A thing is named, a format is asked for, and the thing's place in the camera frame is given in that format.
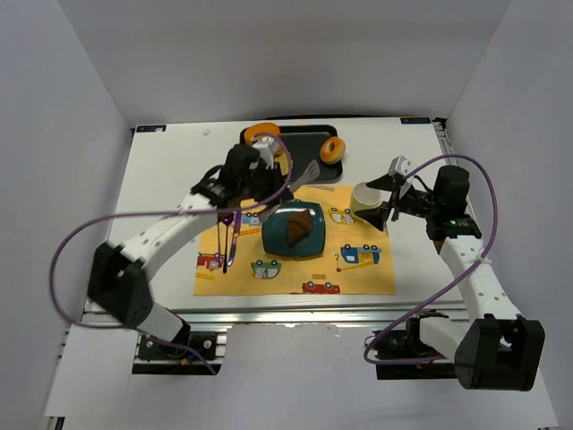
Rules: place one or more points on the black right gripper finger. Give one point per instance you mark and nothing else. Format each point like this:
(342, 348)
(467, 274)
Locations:
(385, 180)
(377, 217)

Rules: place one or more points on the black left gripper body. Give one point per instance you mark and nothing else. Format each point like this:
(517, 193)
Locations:
(272, 180)

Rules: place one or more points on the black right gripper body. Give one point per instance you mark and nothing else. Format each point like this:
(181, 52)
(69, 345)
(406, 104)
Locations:
(396, 200)

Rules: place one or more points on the pale green mug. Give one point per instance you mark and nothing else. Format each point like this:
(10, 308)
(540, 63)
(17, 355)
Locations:
(363, 198)

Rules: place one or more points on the glazed bagel donut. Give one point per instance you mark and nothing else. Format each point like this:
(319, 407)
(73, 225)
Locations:
(332, 150)

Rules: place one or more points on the brown croissant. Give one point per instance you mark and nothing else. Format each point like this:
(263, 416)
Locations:
(298, 226)

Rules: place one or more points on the metal tongs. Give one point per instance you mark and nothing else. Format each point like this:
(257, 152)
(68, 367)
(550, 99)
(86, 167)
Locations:
(311, 172)

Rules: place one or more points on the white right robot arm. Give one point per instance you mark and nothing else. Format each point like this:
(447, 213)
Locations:
(500, 349)

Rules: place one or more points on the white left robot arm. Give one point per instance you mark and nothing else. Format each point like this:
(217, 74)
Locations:
(120, 274)

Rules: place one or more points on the sliced seeded bread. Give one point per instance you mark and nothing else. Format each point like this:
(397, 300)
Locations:
(284, 163)

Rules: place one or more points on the purple iridescent knife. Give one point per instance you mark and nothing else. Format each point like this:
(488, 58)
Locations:
(235, 233)

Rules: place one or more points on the purple iridescent spoon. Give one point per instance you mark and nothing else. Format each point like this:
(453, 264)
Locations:
(227, 222)

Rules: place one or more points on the orange round cake loaf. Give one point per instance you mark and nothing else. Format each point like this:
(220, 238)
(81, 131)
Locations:
(266, 127)

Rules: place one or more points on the blue sticker label right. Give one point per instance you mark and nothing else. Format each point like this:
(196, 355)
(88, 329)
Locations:
(415, 120)

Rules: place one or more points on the blue sticker label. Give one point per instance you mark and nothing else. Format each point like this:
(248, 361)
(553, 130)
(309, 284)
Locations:
(415, 120)
(150, 128)

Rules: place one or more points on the dark teal square plate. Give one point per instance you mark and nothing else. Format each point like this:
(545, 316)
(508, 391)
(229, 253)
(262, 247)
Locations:
(275, 231)

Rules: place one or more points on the black baking tray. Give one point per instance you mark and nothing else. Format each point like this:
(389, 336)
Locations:
(304, 144)

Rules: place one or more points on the blue sticker label left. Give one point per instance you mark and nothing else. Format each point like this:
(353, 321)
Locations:
(150, 128)

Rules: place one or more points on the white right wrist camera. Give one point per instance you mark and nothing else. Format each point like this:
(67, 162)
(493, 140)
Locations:
(399, 166)

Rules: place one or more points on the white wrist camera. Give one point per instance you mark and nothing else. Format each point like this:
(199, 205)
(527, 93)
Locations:
(399, 166)
(266, 146)

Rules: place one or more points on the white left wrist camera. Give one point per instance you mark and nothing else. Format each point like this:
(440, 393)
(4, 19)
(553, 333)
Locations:
(266, 146)

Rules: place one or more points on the aluminium table frame rail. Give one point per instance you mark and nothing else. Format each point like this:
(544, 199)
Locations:
(347, 315)

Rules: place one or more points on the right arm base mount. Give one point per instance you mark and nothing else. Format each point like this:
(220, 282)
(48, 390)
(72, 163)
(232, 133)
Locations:
(405, 344)

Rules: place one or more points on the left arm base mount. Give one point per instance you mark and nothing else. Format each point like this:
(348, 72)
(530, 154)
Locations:
(200, 352)

